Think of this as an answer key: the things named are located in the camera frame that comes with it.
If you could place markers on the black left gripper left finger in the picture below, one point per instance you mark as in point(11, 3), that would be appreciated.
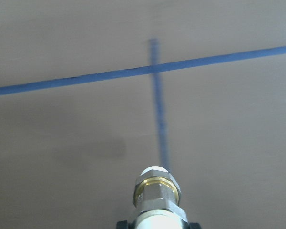
point(125, 224)

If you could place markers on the white PPR pipe brass fitting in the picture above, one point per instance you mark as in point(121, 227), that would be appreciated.
point(156, 199)

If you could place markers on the brown paper table cover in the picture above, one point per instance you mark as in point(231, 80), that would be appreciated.
point(69, 156)

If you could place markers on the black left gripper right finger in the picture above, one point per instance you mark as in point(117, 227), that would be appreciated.
point(192, 225)

